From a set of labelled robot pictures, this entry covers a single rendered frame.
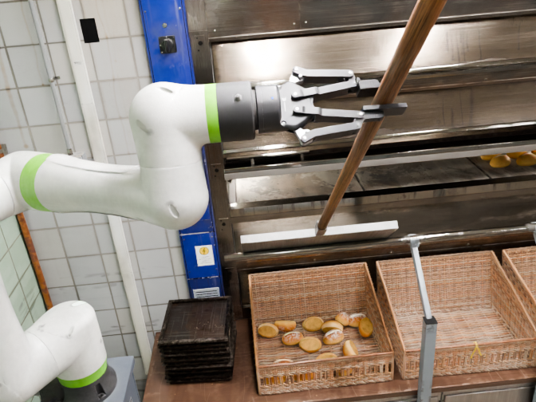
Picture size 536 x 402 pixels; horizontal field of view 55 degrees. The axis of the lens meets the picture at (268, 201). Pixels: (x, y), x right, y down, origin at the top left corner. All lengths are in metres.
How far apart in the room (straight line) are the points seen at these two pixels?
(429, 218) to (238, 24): 1.20
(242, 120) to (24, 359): 0.74
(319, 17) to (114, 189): 1.35
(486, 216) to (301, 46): 1.16
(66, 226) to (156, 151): 1.64
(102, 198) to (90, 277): 1.60
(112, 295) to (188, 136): 1.82
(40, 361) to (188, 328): 1.03
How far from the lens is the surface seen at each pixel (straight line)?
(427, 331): 1.99
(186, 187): 0.81
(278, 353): 2.37
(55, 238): 2.45
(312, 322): 2.44
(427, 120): 2.25
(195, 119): 0.79
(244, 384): 2.27
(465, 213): 2.52
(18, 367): 1.26
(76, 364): 1.37
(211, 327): 2.21
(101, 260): 2.46
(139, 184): 0.85
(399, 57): 0.73
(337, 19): 2.08
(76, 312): 1.34
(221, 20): 2.05
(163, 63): 2.04
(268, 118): 0.80
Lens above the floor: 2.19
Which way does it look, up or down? 26 degrees down
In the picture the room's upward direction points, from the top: 5 degrees counter-clockwise
